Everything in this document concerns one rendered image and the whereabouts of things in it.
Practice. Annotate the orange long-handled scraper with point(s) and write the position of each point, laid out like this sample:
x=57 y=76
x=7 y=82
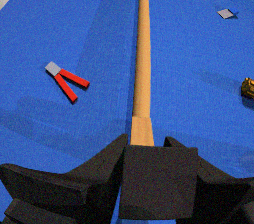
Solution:
x=157 y=182

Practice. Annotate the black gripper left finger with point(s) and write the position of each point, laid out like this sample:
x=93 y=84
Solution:
x=87 y=193

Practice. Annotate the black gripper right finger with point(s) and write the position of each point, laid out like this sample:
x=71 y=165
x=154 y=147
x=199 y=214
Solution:
x=218 y=195

